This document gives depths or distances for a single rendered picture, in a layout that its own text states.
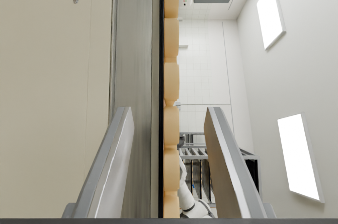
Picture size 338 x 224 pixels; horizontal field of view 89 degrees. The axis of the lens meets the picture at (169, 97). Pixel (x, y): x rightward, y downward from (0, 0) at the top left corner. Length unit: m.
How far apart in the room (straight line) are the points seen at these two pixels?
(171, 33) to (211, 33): 5.46
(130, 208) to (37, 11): 0.27
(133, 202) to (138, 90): 0.14
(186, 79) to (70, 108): 4.62
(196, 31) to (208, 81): 1.63
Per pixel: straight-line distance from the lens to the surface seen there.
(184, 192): 0.89
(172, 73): 0.20
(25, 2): 0.31
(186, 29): 5.63
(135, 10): 0.26
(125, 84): 0.23
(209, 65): 5.10
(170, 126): 0.20
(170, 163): 0.21
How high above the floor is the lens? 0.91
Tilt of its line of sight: level
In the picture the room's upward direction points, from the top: 90 degrees clockwise
